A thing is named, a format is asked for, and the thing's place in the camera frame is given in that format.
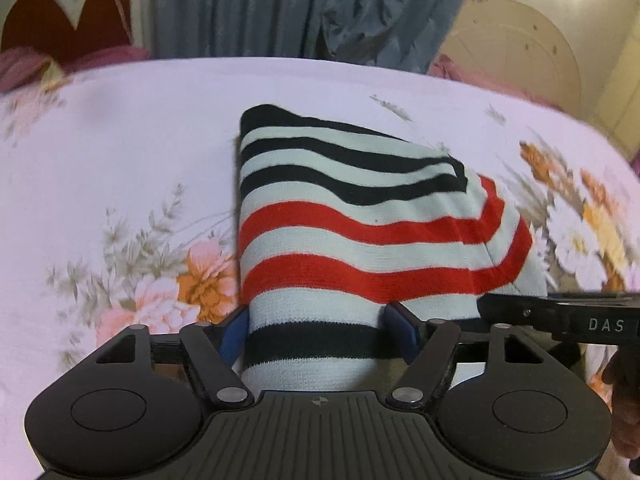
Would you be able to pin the grey-blue curtain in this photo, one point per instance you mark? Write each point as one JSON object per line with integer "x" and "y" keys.
{"x": 280, "y": 10}

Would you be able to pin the beige round wooden board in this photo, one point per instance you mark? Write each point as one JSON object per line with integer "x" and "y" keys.
{"x": 520, "y": 45}

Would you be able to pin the floral bed sheet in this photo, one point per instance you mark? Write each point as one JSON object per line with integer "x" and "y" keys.
{"x": 125, "y": 135}

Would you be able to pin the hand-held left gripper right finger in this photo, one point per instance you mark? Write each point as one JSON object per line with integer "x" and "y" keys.
{"x": 404, "y": 330}

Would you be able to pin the person's right hand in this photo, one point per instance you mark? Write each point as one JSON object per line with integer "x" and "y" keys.
{"x": 627, "y": 400}

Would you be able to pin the pale yellow cloth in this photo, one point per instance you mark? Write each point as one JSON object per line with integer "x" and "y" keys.
{"x": 52, "y": 71}

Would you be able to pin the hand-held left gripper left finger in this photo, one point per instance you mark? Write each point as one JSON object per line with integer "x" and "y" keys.
{"x": 236, "y": 332}

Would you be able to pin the pink cloth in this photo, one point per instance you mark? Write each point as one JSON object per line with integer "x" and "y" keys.
{"x": 475, "y": 77}

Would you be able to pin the white headboard with red panels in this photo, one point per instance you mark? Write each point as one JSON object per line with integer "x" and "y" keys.
{"x": 55, "y": 25}

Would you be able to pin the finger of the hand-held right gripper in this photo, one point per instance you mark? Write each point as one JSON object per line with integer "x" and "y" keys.
{"x": 515, "y": 310}

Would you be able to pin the pink pillow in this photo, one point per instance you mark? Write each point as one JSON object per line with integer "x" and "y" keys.
{"x": 22, "y": 67}
{"x": 110, "y": 57}

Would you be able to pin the striped black white red garment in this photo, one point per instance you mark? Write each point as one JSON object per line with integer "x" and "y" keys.
{"x": 350, "y": 200}

